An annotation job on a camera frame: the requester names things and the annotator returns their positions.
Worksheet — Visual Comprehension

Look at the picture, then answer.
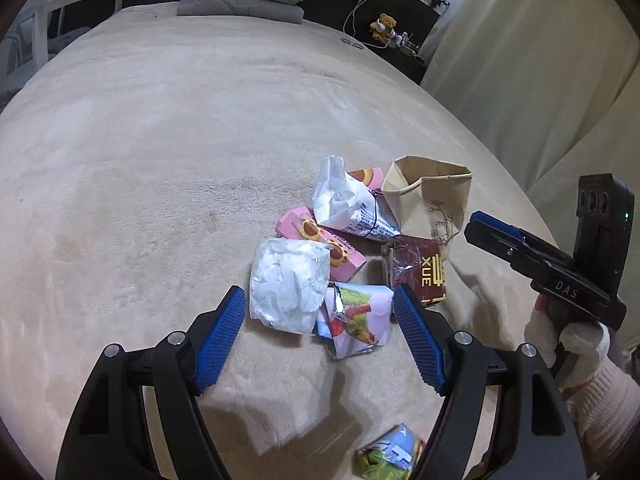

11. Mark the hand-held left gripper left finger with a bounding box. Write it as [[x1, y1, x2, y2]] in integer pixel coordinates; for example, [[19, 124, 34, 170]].
[[56, 285, 249, 480]]

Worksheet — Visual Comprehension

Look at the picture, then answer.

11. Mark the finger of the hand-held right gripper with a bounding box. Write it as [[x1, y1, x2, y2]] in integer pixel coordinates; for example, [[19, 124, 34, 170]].
[[463, 222, 556, 283], [471, 211, 576, 268]]

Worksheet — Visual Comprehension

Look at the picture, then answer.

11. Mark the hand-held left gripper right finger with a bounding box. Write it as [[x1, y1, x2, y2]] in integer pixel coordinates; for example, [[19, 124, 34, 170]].
[[392, 283, 589, 480]]

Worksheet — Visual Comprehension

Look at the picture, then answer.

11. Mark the colourful foil snack wrapper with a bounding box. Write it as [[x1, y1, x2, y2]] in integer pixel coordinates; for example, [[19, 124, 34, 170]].
[[314, 282, 394, 360]]

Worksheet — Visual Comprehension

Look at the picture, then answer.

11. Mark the brown paper bag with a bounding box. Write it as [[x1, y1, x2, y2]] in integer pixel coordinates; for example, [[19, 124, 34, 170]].
[[380, 155, 474, 261]]

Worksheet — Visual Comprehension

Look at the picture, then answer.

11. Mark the dark red box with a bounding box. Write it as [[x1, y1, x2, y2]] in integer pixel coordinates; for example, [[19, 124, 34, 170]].
[[379, 234, 447, 311]]

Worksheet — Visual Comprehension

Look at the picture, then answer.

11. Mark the white tissue pack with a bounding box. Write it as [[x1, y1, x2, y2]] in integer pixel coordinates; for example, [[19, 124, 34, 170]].
[[249, 238, 332, 335]]

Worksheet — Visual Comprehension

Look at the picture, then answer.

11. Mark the long pink cookie box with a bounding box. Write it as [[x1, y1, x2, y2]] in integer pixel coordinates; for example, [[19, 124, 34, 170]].
[[275, 205, 366, 283]]

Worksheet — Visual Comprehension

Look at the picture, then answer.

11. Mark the green snack wrapper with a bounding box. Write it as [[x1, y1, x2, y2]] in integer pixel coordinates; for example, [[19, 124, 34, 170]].
[[353, 422, 426, 480]]

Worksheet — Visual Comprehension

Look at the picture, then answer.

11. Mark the short pink cookie box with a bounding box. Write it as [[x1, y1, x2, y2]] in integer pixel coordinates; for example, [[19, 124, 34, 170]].
[[347, 167, 386, 202]]

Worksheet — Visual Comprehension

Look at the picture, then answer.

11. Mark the white plastic wrapper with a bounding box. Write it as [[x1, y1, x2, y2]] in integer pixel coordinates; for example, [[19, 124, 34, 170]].
[[312, 155, 401, 245]]

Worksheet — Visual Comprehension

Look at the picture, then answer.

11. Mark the person's right hand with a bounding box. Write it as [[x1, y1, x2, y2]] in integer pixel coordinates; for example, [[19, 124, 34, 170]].
[[525, 294, 612, 392]]

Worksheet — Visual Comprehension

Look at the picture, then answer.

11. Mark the cream curtain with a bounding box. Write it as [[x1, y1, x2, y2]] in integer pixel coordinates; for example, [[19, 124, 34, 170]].
[[419, 0, 640, 196]]

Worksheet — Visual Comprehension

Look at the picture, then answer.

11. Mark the brown teddy bear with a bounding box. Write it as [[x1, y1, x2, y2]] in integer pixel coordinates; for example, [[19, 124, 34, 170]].
[[370, 13, 398, 41]]

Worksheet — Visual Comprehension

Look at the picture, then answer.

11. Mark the grey folded blanket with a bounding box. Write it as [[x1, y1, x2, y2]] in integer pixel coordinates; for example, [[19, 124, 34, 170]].
[[177, 0, 306, 24]]

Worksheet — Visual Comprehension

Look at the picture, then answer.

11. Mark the white chair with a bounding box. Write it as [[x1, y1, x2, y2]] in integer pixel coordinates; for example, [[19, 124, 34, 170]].
[[27, 0, 127, 63]]

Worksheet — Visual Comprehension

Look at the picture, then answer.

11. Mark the white charger cable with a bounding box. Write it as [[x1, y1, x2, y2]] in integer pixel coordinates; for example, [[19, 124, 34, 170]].
[[342, 0, 370, 36]]

